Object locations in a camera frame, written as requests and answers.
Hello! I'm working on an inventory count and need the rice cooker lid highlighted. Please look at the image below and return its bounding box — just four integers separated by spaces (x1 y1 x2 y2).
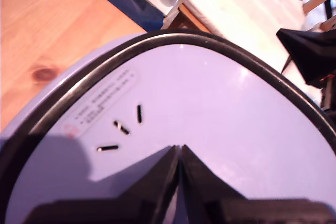
0 28 336 224

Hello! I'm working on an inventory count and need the white cushion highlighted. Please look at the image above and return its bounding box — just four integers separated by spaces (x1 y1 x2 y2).
183 0 307 78

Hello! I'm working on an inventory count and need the dark blue bag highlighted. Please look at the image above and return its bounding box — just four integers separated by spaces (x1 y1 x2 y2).
72 0 165 31

